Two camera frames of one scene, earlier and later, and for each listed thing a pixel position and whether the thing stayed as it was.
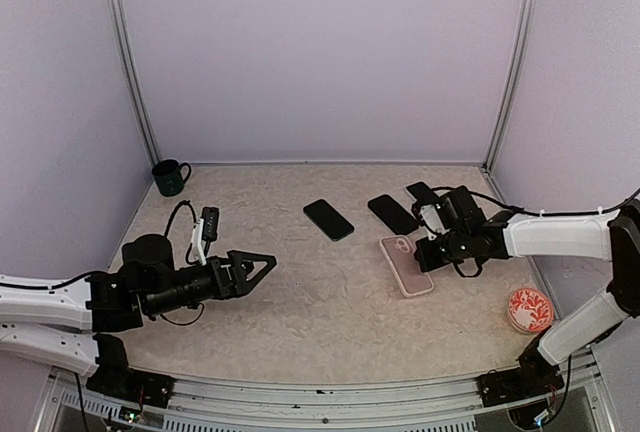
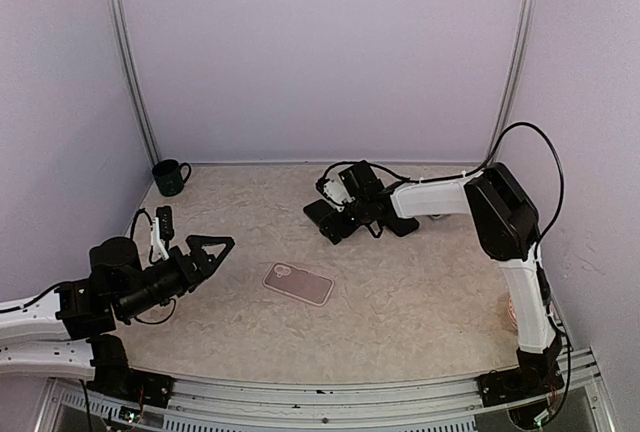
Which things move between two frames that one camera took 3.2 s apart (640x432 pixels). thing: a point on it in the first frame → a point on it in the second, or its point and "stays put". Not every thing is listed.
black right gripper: [423, 254] → [347, 228]
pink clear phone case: [400, 253] → [300, 283]
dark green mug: [167, 174] stays put
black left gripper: [237, 284] → [190, 277]
